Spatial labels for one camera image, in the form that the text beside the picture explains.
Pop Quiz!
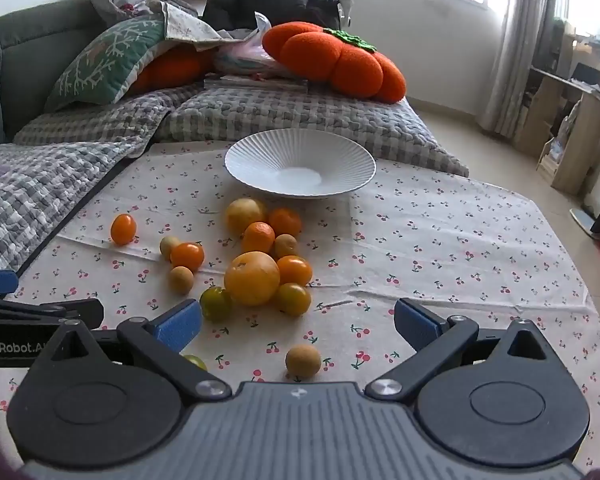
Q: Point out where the oval orange cherry tomato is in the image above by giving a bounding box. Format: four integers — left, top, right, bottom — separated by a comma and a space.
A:
110, 213, 137, 246

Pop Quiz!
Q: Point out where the large yellow orange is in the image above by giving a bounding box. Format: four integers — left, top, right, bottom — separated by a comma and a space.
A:
224, 197, 268, 236
224, 251, 281, 307

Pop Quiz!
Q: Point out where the grey-green sofa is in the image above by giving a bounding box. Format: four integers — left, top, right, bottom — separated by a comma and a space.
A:
0, 0, 111, 153

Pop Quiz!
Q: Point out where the orange mandarin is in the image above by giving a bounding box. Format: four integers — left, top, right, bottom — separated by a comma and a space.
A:
267, 207, 303, 238
242, 221, 276, 255

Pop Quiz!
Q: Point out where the cherry print tablecloth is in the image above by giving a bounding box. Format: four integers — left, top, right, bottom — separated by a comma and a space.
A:
0, 140, 600, 476

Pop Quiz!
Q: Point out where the white floral cloth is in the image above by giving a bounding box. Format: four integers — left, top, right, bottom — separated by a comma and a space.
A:
160, 1, 261, 53

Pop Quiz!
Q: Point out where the green-yellow cherry tomato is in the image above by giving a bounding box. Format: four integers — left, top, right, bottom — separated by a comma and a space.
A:
200, 286, 233, 323

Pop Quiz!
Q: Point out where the wooden shelf unit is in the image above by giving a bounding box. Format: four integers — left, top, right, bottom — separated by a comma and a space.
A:
512, 35, 600, 196

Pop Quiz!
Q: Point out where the pink white plastic bag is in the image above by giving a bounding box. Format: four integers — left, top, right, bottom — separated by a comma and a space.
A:
212, 12, 306, 80

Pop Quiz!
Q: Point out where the grey curtain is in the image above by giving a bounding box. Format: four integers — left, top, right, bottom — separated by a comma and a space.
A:
477, 0, 568, 141

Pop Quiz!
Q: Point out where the white ribbed plate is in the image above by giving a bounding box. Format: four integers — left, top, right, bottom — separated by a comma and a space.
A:
224, 129, 377, 200

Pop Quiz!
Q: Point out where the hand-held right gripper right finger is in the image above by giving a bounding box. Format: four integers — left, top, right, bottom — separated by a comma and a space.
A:
365, 298, 551, 404

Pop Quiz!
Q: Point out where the flat stack of magazines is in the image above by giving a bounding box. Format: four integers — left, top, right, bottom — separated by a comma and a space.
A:
203, 74, 309, 95

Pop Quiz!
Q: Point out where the orange pumpkin cushion green stem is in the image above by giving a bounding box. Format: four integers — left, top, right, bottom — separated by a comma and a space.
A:
261, 21, 407, 105

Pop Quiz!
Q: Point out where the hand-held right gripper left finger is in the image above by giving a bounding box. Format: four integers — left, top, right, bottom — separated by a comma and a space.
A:
50, 299, 232, 404

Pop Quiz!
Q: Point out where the yellow-orange cherry tomato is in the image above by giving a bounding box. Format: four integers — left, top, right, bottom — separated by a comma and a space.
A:
274, 283, 312, 317

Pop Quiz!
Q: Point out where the green patterned pillow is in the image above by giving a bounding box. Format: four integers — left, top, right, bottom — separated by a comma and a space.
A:
44, 14, 173, 113

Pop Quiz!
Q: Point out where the thin grey checkered blanket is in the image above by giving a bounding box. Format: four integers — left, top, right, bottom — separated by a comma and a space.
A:
0, 85, 208, 273

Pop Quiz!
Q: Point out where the grey flat board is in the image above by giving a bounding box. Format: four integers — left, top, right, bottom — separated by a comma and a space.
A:
570, 207, 600, 235

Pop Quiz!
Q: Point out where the plain orange cushion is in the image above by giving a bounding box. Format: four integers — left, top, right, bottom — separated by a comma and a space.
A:
127, 45, 216, 96

